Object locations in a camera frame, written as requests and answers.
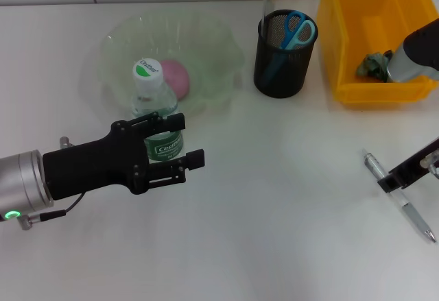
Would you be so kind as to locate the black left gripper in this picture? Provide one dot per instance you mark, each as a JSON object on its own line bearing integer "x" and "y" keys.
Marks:
{"x": 96, "y": 165}

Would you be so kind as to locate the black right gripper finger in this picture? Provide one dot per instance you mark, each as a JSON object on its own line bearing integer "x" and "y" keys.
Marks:
{"x": 411, "y": 167}

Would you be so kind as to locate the silver clear pen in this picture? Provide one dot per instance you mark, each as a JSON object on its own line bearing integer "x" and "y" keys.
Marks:
{"x": 415, "y": 215}

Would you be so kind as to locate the clear water bottle green label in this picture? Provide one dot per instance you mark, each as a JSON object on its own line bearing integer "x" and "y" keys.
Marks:
{"x": 154, "y": 98}

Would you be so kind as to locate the pink peach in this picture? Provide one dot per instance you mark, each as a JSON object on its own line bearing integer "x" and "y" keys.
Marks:
{"x": 178, "y": 78}

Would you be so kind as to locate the green plastic wrapper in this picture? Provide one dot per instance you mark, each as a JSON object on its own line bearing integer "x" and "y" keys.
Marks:
{"x": 372, "y": 66}

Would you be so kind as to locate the blue scissors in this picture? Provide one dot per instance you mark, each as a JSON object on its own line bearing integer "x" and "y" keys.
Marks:
{"x": 291, "y": 37}

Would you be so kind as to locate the clear plastic ruler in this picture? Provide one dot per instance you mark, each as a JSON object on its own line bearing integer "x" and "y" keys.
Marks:
{"x": 269, "y": 2}

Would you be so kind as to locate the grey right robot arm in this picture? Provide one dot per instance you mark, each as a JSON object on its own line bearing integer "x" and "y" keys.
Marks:
{"x": 415, "y": 57}

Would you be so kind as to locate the translucent green fruit bowl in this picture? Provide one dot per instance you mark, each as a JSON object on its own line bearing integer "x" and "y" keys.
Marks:
{"x": 212, "y": 61}

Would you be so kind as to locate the black mesh pen holder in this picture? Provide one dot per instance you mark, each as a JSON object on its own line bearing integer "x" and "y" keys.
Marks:
{"x": 284, "y": 74}

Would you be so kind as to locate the yellow plastic bin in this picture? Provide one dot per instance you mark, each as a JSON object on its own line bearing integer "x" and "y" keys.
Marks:
{"x": 370, "y": 13}

